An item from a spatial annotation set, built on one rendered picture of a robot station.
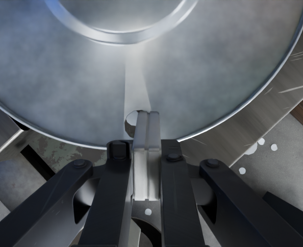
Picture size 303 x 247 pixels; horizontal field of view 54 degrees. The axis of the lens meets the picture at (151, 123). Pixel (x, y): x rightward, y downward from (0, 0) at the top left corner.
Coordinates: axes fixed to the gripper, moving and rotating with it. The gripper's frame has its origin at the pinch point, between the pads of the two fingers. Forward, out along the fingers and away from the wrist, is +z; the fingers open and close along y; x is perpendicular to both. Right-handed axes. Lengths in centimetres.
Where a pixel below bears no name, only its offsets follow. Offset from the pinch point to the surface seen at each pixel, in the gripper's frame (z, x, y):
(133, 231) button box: 21.2, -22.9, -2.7
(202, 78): 5.2, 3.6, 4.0
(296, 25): 6.4, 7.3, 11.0
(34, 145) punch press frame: 16.3, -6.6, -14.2
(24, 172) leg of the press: 15.5, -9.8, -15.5
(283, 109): 4.6, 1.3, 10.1
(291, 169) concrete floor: 73, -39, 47
